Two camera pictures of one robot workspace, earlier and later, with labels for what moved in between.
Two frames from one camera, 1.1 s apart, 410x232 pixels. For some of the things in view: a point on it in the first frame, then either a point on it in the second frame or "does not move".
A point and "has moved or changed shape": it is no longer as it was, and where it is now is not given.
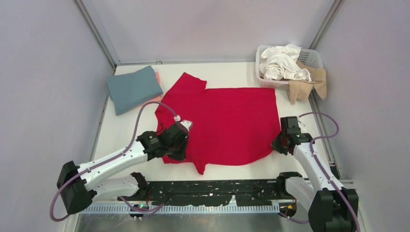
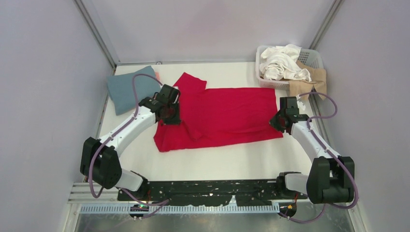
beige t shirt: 300,90 does not move
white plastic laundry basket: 313,56 does not move
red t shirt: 229,126 has moved or changed shape
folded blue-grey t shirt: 128,90 does not move
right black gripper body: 279,144 → 277,123
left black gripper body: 179,151 → 171,116
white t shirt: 280,62 does not move
